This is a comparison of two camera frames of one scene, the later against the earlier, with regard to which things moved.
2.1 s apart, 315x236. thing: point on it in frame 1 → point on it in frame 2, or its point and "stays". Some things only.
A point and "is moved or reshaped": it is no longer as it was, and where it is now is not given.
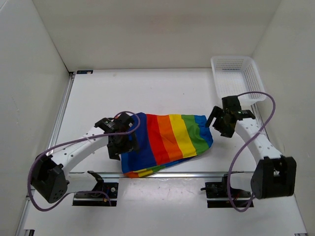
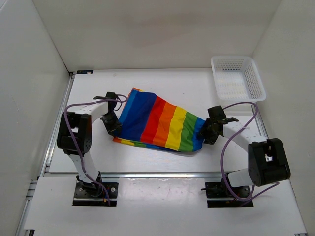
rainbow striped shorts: x=165 y=140 is moved or reshaped
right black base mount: x=220 y=194 stays
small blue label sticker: x=84 y=72 stays
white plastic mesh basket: x=235 y=75 stays
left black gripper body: x=123 y=137 → x=109 y=114
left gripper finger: x=116 y=149 → x=112 y=125
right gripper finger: x=215 y=112 → x=208 y=132
